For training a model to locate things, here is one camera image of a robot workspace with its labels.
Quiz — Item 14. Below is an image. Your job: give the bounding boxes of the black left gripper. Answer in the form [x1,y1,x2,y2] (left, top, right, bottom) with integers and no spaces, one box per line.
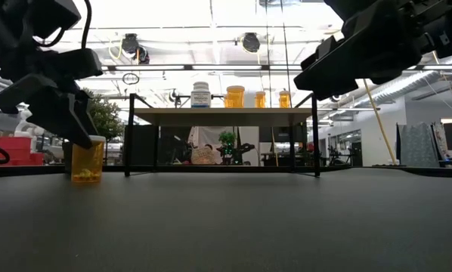
[0,0,104,151]

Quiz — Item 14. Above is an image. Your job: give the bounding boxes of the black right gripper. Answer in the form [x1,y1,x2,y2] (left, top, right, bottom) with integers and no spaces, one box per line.
[293,0,432,102]

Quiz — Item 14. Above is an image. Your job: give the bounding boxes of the small orange pill bottle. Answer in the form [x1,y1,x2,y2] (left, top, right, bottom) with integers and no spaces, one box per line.
[254,91,268,110]
[278,89,292,110]

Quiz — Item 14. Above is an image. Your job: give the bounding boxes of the medium orange pill bottle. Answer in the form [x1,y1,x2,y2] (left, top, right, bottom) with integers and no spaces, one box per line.
[70,134,107,184]

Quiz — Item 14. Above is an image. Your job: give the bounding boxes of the large orange pill bottle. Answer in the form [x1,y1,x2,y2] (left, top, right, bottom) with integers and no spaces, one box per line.
[224,85,246,110]

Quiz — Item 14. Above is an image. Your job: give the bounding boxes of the white pill bottle blue label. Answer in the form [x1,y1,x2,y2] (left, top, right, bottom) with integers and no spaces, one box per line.
[190,81,212,110]

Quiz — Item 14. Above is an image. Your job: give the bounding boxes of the wooden shelf black metal legs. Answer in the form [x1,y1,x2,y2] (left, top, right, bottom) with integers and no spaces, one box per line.
[123,92,321,178]

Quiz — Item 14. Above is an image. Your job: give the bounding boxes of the white robot figure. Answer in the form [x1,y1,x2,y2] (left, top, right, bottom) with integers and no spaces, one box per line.
[13,107,42,139]

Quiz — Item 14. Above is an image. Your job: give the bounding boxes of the red plastic bins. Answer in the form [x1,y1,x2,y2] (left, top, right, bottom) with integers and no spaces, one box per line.
[0,135,45,166]

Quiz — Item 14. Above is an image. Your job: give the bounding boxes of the potted green plant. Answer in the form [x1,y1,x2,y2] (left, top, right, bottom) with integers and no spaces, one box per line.
[80,87,125,167]

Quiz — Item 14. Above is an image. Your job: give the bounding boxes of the long LED light bar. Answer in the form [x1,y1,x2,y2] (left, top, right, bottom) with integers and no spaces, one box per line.
[0,63,452,73]

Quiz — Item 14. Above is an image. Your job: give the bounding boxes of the grey patterned fabric panel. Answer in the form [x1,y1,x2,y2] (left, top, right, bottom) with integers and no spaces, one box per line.
[395,122,441,168]

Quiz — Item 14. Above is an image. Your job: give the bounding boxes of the small green plant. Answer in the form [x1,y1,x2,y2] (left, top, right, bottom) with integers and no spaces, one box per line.
[218,131,237,156]

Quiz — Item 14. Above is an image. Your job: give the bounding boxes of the wicker basket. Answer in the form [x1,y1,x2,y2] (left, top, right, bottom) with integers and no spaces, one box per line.
[190,146,216,165]

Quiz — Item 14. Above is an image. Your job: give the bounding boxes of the black hanging cable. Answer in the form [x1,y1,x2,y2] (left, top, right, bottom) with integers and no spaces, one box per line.
[280,0,291,91]

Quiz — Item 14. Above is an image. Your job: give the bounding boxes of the yellow power cord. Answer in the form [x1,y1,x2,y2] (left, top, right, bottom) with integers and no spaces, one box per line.
[363,79,398,165]

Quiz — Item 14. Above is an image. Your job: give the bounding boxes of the black hanging ring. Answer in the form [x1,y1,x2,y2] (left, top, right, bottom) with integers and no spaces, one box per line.
[121,72,141,86]

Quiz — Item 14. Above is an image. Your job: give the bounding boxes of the silver ventilation duct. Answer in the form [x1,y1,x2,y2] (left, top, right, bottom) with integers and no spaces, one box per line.
[352,56,452,110]

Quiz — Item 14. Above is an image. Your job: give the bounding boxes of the black ceiling cable reel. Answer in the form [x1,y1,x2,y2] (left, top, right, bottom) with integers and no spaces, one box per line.
[135,45,151,65]
[119,32,141,56]
[242,32,262,54]

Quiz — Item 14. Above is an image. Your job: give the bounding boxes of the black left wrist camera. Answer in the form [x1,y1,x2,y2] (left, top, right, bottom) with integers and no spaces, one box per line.
[23,0,82,40]

